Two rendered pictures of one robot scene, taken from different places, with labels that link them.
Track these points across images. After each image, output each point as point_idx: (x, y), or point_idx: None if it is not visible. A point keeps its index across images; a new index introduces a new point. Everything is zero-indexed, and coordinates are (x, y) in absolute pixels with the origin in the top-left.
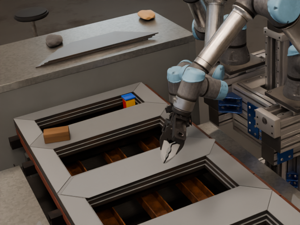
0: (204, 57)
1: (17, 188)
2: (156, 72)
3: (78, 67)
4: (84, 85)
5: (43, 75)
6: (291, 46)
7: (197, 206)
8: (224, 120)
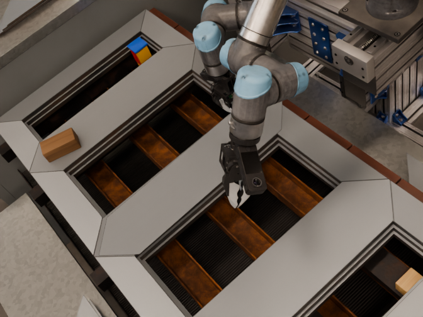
0: (256, 28)
1: (36, 235)
2: None
3: (53, 22)
4: (70, 41)
5: (8, 52)
6: None
7: (294, 237)
8: (277, 41)
